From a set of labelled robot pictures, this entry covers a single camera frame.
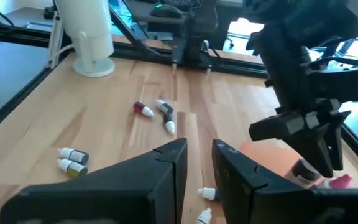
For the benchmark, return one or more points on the small dark silver-band coloring bottle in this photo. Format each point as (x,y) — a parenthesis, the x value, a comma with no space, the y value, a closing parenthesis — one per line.
(78,156)

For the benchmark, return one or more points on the small dark green coloring bottle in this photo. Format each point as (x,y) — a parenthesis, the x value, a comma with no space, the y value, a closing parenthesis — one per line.
(168,119)

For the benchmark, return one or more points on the grey office desk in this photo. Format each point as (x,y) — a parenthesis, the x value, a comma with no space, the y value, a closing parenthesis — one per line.
(138,14)

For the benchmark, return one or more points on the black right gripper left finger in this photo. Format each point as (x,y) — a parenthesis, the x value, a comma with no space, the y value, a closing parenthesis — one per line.
(120,193)

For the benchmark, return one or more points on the small violet food coloring bottle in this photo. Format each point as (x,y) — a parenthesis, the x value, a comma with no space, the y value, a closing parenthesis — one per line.
(208,193)

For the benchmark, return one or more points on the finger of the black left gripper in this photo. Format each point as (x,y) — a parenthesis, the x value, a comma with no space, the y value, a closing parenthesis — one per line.
(337,137)
(309,146)

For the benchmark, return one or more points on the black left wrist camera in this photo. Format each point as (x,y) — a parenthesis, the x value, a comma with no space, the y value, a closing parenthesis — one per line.
(343,84)

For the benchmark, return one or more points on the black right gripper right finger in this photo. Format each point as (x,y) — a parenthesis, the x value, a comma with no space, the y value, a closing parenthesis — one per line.
(259,205)

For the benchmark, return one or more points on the black computer mouse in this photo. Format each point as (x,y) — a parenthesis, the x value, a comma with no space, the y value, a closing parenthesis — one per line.
(166,12)

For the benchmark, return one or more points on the small black grey-label coloring bottle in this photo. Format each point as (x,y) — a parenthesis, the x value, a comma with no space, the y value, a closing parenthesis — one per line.
(165,108)

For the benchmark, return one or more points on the small yellow-green coloring bottle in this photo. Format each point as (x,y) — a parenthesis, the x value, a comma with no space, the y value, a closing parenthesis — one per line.
(76,169)

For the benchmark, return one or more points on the large pink-tip food coloring bottle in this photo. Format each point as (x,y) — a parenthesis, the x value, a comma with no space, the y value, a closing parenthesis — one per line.
(340,182)

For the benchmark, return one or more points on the white metal bracket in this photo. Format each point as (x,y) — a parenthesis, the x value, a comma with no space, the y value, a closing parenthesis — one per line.
(54,40)

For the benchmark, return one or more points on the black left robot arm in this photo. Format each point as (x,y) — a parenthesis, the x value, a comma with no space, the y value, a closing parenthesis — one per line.
(278,56)

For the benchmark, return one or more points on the small red food coloring bottle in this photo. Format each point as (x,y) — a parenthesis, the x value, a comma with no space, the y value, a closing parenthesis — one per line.
(140,108)

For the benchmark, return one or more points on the small red white-label coloring bottle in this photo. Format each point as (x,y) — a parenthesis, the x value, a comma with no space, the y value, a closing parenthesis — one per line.
(204,216)

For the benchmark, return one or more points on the large black-tip food coloring bottle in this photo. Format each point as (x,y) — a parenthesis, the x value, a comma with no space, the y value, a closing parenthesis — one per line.
(303,172)

